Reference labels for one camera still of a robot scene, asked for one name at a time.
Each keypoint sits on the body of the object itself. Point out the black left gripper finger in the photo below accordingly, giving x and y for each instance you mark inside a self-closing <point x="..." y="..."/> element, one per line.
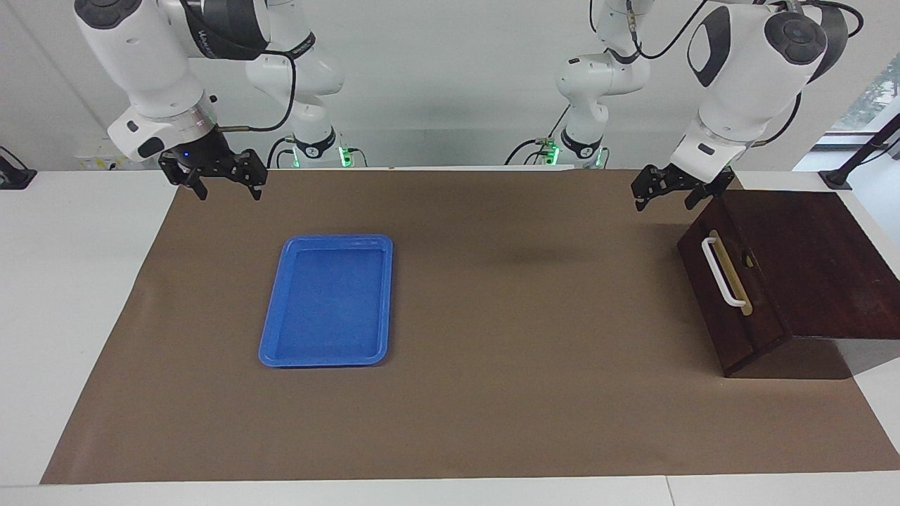
<point x="640" y="200"/>
<point x="699" y="197"/>

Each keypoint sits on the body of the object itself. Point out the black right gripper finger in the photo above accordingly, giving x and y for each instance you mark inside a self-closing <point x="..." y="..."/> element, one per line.
<point x="257" y="186"/>
<point x="197" y="186"/>

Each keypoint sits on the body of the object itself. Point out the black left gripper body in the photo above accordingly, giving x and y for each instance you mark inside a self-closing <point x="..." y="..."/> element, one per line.
<point x="675" y="179"/>

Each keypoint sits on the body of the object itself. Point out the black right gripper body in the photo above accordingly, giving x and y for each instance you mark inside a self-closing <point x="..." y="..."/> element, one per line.
<point x="211" y="160"/>

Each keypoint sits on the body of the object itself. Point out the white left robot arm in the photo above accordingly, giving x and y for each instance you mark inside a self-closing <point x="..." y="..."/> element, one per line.
<point x="738" y="98"/>

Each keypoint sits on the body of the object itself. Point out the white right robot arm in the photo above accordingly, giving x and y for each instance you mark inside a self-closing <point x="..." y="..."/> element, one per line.
<point x="140" y="63"/>

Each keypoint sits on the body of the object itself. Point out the dark wooden drawer cabinet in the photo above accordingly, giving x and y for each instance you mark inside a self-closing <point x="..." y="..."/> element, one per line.
<point x="815" y="260"/>

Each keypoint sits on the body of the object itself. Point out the white power strip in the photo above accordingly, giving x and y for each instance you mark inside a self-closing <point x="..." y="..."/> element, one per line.
<point x="98" y="161"/>

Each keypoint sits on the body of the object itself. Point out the blue plastic tray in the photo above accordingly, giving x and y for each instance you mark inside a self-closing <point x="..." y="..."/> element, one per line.
<point x="327" y="302"/>

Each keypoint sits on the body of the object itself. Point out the black clamp stand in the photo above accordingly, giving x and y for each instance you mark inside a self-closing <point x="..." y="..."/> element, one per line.
<point x="854" y="161"/>

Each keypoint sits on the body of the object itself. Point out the window with greenery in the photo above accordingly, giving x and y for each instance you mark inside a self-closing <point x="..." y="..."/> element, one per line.
<point x="879" y="91"/>

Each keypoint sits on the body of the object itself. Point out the brown paper table mat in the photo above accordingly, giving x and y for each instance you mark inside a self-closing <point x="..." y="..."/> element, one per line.
<point x="527" y="407"/>

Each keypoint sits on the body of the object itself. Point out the black table mount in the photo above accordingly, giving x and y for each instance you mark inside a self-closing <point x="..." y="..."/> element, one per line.
<point x="14" y="176"/>

